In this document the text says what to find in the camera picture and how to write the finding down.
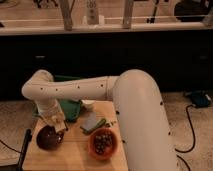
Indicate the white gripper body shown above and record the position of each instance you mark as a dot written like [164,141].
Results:
[52,116]

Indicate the tan rectangular eraser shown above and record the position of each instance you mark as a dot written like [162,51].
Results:
[60,127]

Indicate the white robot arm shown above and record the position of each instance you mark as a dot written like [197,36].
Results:
[137,100]

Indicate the purple bowl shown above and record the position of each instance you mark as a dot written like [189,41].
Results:
[48,139]

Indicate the orange bowl with grapes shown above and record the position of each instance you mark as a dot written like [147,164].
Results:
[102,144]

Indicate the green plastic tray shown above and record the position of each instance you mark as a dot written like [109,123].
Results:
[70,108]

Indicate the black pole left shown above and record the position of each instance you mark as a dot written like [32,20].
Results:
[27,139]

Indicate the white small cup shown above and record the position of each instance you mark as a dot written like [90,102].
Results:
[88,104]

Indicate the grey sponge block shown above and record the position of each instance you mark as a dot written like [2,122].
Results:
[89,123]

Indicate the blue black floor device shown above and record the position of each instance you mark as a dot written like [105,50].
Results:
[199,98]

